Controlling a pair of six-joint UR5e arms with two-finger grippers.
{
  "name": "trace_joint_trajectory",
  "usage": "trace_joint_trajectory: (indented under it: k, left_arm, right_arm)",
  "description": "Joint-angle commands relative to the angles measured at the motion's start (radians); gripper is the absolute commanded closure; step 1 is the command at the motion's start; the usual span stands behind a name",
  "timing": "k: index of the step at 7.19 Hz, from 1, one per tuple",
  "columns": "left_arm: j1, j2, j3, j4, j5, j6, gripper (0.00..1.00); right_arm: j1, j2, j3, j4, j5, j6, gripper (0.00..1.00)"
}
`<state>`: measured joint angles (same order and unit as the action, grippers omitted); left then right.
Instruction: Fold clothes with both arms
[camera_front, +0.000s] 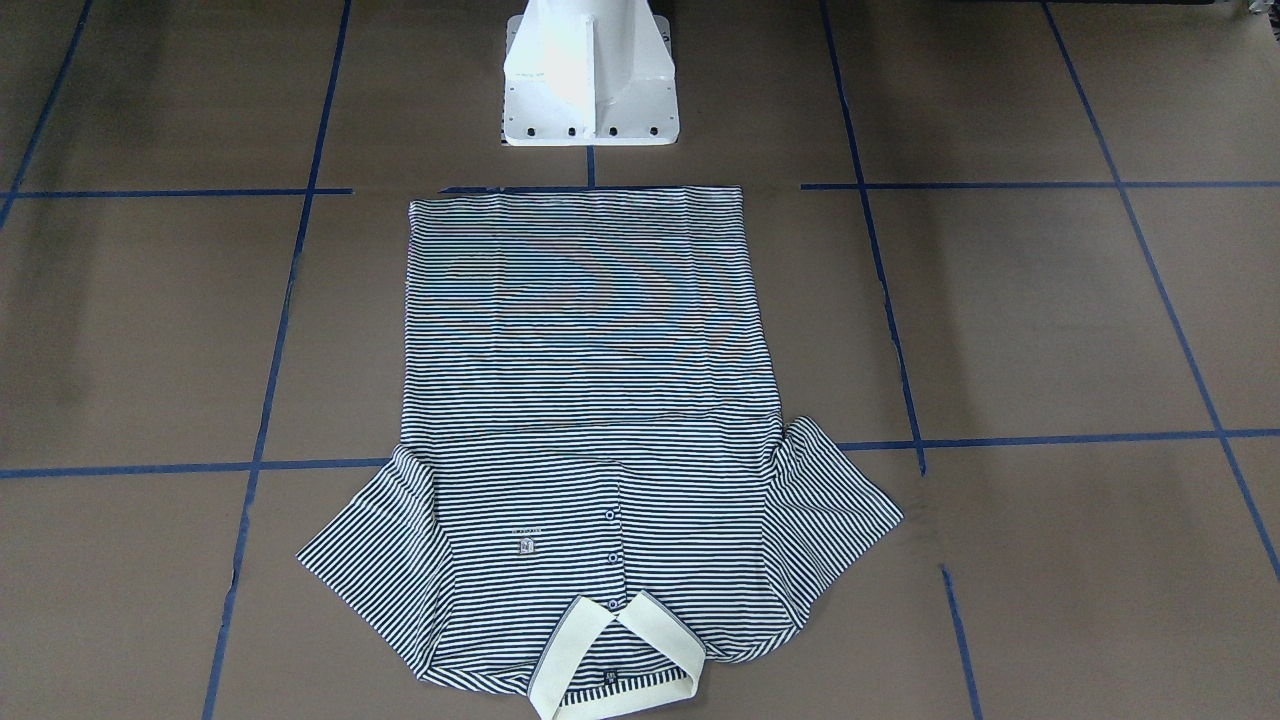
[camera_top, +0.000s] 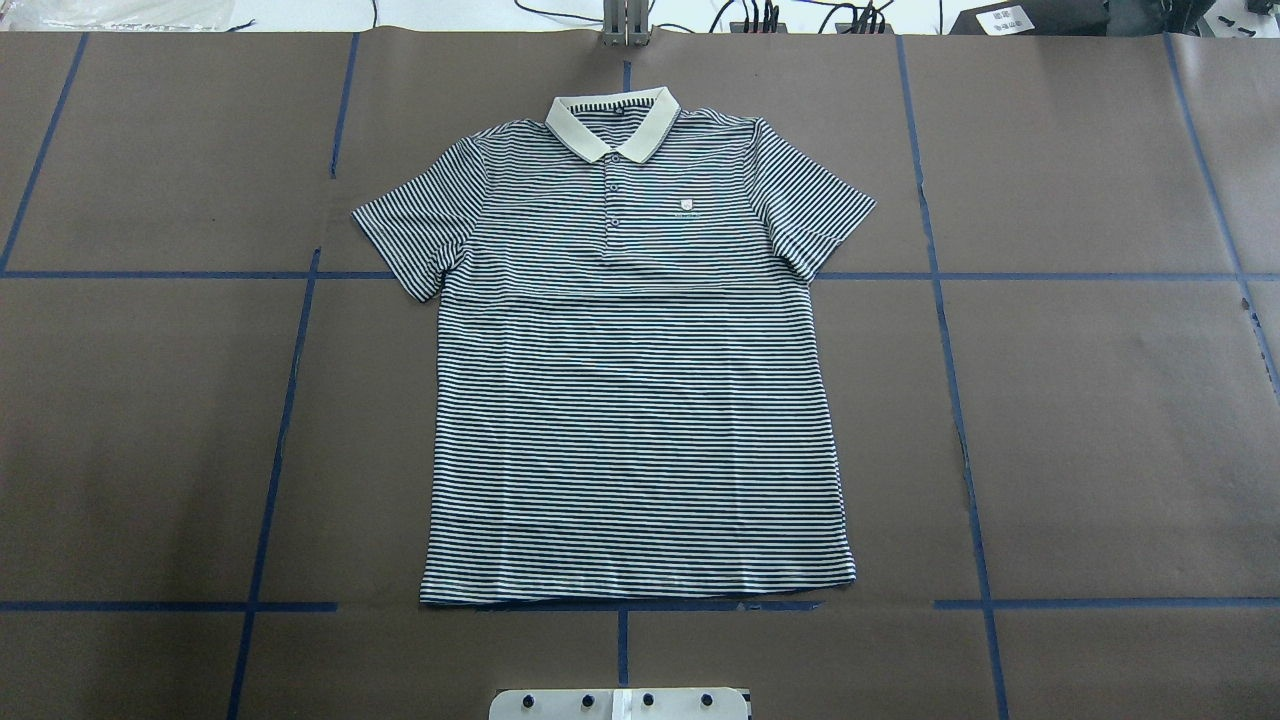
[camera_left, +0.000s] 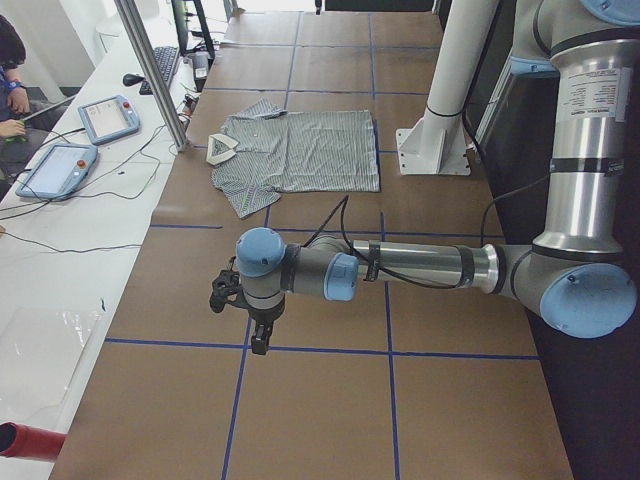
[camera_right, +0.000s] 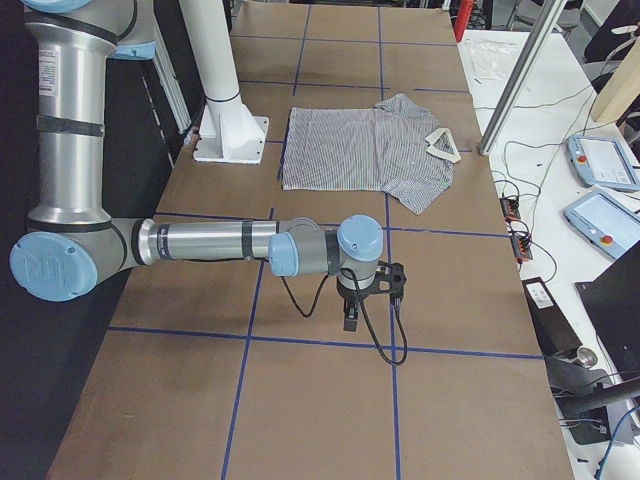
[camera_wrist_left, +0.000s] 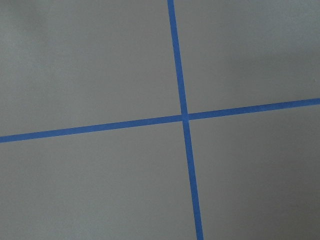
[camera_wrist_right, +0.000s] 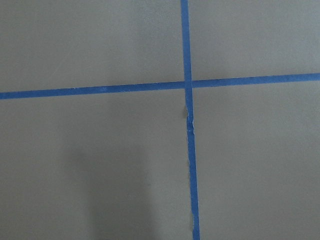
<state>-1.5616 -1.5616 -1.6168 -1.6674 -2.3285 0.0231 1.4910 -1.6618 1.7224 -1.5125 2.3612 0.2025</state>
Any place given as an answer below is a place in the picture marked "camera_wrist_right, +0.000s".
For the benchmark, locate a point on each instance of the blue tape grid lines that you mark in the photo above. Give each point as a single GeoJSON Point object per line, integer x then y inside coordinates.
{"type": "Point", "coordinates": [188, 84]}

